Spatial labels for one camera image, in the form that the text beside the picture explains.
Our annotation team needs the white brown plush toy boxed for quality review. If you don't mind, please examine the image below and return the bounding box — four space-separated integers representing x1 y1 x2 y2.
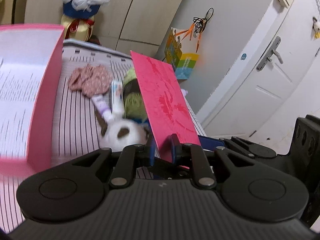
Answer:
95 111 148 152

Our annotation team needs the green yarn ball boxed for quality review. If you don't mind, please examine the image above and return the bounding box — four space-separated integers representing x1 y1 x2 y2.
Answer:
123 68 148 122

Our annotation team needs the pink box lid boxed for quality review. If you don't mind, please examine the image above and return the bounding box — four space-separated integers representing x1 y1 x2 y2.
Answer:
131 51 200 162

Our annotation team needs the blue white tube box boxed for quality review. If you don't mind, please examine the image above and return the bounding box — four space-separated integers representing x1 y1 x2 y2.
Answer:
110 80 125 116

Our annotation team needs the purple cream tube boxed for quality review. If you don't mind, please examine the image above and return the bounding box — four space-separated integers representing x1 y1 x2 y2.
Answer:
91 94 114 123

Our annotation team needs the purple plush toy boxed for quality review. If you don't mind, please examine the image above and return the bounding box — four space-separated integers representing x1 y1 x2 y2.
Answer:
181 89 188 96

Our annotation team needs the pink floral scrunchie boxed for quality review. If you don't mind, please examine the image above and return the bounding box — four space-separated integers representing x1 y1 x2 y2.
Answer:
68 64 113 98

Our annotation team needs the pink storage box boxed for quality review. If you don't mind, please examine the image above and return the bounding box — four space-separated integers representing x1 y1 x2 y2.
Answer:
1 23 64 177

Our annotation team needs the white door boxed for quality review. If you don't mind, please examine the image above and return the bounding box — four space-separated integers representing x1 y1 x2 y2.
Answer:
204 0 319 138

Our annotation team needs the colourful paper gift bag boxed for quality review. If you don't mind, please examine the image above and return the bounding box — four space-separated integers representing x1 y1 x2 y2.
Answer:
164 27 200 80

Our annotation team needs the small plush door hanger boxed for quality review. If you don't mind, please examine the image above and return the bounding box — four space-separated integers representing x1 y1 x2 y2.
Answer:
312 17 320 39

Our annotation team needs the beige wardrobe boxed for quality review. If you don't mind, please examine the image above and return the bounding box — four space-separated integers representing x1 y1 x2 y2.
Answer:
1 0 182 57

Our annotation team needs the flower bouquet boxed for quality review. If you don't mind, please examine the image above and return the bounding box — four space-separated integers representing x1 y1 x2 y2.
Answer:
61 0 110 41

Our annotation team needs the metal door handle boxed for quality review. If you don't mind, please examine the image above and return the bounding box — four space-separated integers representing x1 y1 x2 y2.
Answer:
256 36 284 71

